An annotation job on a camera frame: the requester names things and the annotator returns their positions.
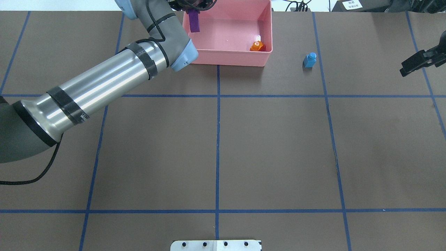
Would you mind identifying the black cables behind table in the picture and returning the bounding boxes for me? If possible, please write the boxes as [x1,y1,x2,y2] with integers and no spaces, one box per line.
[272,0,331,12]

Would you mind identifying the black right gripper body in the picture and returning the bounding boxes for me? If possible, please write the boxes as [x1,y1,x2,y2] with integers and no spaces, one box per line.
[430,31,446,67]

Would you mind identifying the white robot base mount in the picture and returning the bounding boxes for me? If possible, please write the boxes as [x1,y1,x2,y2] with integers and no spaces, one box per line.
[170,239,262,251]

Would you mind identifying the orange toy block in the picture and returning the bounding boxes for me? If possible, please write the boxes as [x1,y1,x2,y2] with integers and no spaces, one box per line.
[249,41,266,52]

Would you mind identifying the dark box with label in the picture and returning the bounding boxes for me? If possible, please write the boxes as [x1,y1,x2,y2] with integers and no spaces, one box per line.
[331,0,446,13]

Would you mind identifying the small blue toy block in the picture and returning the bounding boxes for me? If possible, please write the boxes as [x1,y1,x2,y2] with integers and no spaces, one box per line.
[303,52,317,68]

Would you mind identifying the purple toy block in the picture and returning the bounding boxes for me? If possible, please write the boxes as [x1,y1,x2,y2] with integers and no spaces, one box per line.
[187,9,200,33]

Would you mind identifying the pink plastic box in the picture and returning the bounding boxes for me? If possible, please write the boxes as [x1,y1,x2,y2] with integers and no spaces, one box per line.
[183,0,273,67]

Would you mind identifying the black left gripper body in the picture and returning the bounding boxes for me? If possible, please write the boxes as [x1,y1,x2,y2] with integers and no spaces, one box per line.
[169,0,218,11]

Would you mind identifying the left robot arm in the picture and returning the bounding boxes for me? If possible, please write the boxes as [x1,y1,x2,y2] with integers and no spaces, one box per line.
[0,0,216,163]

